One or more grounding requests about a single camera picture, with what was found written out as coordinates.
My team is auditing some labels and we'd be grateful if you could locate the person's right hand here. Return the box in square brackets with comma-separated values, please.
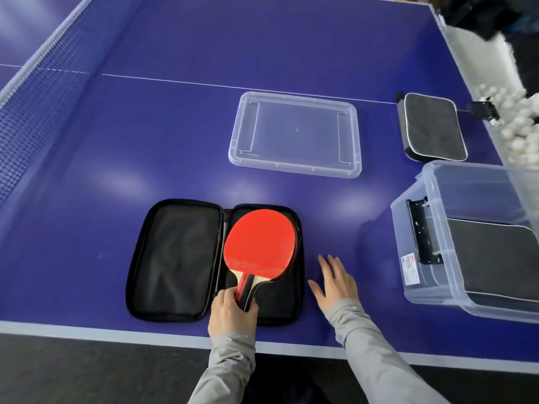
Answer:
[308, 254, 360, 315]

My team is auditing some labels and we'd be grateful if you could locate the person's left hand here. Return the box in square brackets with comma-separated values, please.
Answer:
[208, 287, 259, 339]

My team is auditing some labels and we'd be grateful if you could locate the red table tennis paddle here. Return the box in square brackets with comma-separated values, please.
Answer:
[223, 208, 301, 312]

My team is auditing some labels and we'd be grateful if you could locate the person's left forearm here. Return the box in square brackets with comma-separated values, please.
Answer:
[188, 330, 257, 404]

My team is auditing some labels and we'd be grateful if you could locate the person's right forearm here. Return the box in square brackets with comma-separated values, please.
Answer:
[324, 298, 452, 404]

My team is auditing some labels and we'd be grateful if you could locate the open black paddle case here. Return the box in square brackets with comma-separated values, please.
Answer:
[125, 198, 305, 327]

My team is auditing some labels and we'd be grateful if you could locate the clear plastic bin lid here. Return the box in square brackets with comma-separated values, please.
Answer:
[228, 91, 363, 180]

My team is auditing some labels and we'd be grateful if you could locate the clear plastic storage bin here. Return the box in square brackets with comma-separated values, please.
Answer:
[390, 160, 539, 325]

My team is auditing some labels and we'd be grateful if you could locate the black white-trimmed paddle case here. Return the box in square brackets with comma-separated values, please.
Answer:
[395, 92, 469, 164]
[446, 218, 539, 304]

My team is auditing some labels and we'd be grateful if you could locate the black clamp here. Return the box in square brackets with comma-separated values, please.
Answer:
[468, 99, 501, 122]

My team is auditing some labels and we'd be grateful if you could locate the pile of white balls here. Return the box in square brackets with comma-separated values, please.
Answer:
[475, 83, 539, 171]

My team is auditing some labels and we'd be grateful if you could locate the white ball catch tray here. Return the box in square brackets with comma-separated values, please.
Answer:
[437, 16, 539, 169]

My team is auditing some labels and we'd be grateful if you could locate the table tennis net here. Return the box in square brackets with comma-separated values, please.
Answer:
[0, 0, 148, 209]

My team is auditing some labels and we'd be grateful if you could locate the black bag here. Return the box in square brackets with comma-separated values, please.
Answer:
[437, 0, 539, 42]

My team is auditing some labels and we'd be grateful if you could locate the black bin latch handle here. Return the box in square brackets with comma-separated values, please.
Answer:
[406, 196, 444, 266]

